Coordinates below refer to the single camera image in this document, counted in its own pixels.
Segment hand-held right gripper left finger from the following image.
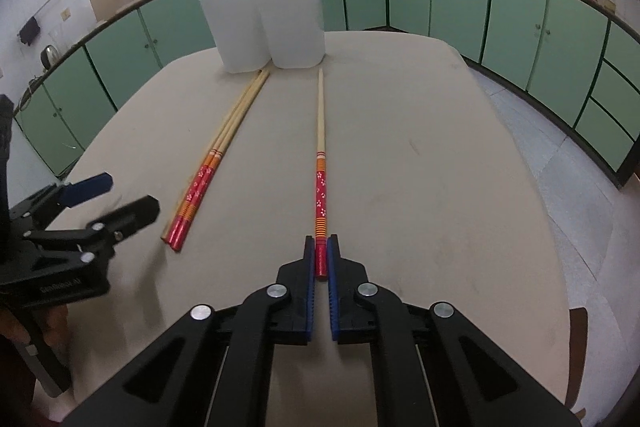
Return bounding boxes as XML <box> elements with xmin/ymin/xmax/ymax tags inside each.
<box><xmin>60</xmin><ymin>234</ymin><xmax>317</xmax><ymax>427</ymax></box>

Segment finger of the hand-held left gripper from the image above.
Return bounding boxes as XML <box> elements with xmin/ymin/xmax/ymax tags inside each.
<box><xmin>22</xmin><ymin>195</ymin><xmax>161</xmax><ymax>258</ymax></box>
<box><xmin>7</xmin><ymin>173</ymin><xmax>114</xmax><ymax>233</ymax></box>

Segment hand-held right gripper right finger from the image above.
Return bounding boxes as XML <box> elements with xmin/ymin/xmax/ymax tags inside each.
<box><xmin>326</xmin><ymin>234</ymin><xmax>583</xmax><ymax>427</ymax></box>

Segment pair of red-handled chopsticks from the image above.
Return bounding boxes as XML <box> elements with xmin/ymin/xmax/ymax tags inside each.
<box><xmin>167</xmin><ymin>69</ymin><xmax>268</xmax><ymax>250</ymax></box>

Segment red patterned wooden chopstick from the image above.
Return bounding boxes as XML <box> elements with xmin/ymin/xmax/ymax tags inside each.
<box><xmin>172</xmin><ymin>71</ymin><xmax>272</xmax><ymax>253</ymax></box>
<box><xmin>314</xmin><ymin>68</ymin><xmax>329</xmax><ymax>280</ymax></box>

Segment white plastic utensil holder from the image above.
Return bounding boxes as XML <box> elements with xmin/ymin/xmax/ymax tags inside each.
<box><xmin>199</xmin><ymin>0</ymin><xmax>327</xmax><ymax>74</ymax></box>

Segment person's left hand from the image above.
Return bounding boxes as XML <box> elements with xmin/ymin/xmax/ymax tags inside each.
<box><xmin>0</xmin><ymin>304</ymin><xmax>70</xmax><ymax>360</ymax></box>

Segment dark towel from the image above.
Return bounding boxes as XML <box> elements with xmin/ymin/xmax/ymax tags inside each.
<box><xmin>19</xmin><ymin>18</ymin><xmax>42</xmax><ymax>45</ymax></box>

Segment green lower kitchen cabinets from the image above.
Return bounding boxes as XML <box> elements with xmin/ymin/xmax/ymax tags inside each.
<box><xmin>12</xmin><ymin>0</ymin><xmax>640</xmax><ymax>188</ymax></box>

